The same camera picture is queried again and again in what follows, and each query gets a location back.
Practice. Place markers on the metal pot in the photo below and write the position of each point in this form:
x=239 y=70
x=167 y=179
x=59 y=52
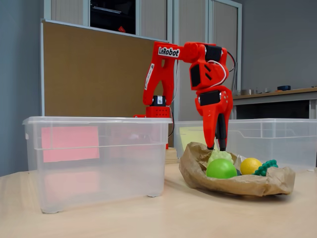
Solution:
x=247 y=92

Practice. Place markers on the dark green bumpy toy leaf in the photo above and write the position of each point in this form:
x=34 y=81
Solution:
x=266 y=167

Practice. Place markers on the small grey cup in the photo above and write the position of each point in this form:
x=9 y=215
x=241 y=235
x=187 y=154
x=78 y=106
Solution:
x=267 y=90

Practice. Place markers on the grey cabinet with dark opening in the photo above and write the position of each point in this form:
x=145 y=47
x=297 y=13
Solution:
x=153 y=17

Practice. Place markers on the wooden base block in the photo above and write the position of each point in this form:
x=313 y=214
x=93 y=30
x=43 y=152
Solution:
x=172 y=156

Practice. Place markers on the clear plastic bin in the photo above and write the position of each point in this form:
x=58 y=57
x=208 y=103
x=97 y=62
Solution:
x=272 y=143
x=99 y=186

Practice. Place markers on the pink paper note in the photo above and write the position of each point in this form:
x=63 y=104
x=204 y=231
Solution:
x=69 y=143

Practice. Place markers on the tall grey tambour cabinet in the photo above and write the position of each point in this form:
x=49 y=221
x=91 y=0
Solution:
x=193 y=15

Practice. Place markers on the leaning metal strips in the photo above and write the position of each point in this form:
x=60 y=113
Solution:
x=235 y=79

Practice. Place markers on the green toy apple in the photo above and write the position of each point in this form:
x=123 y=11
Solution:
x=220 y=168

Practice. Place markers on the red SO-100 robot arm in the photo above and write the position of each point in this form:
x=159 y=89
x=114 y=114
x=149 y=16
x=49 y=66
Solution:
x=163 y=74

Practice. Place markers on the crumpled brown paper bag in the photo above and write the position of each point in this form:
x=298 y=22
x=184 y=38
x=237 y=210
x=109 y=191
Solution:
x=223 y=186

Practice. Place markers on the cork pin board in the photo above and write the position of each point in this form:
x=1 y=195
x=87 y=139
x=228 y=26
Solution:
x=99 y=74

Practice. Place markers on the yellow toy lemon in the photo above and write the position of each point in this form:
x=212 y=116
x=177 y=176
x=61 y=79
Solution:
x=250 y=166

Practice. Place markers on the dark blue bowl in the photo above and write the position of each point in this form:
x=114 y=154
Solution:
x=284 y=88

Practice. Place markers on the pale green toy grapes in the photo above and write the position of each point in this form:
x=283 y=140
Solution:
x=219 y=156

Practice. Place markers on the yellow paper note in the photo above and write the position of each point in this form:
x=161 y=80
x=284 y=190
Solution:
x=190 y=136

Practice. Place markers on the low cabinet with wooden top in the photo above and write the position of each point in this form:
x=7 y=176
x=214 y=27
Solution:
x=272 y=99

